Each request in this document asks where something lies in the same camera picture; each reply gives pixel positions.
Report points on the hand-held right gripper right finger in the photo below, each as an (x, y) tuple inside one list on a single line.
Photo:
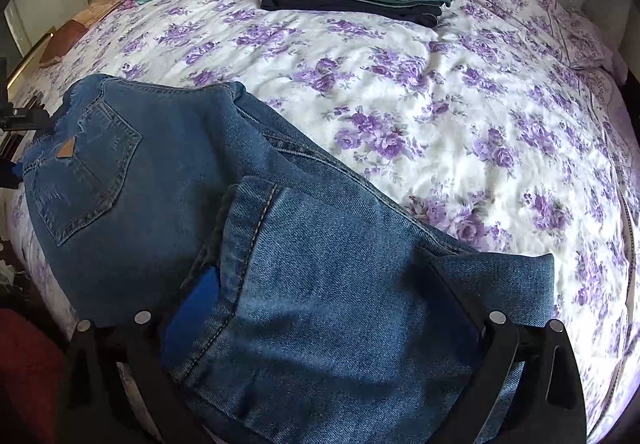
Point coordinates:
[(500, 349)]

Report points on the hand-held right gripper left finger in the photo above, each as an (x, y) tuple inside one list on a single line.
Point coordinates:
[(192, 319)]

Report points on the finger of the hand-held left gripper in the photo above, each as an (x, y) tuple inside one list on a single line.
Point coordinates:
[(25, 119), (11, 173)]

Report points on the blue denim jeans pants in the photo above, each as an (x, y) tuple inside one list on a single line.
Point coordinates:
[(325, 299)]

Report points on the folded navy pants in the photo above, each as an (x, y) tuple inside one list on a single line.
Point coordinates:
[(350, 8)]

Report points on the orange brown blanket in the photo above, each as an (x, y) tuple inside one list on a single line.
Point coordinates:
[(95, 13)]

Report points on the dark red cloth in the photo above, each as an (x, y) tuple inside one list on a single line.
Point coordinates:
[(30, 374)]

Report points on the purple floral bedspread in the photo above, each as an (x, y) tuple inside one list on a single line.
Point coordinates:
[(450, 123)]

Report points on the purple floral pillow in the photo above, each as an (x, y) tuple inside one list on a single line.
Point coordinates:
[(585, 38)]

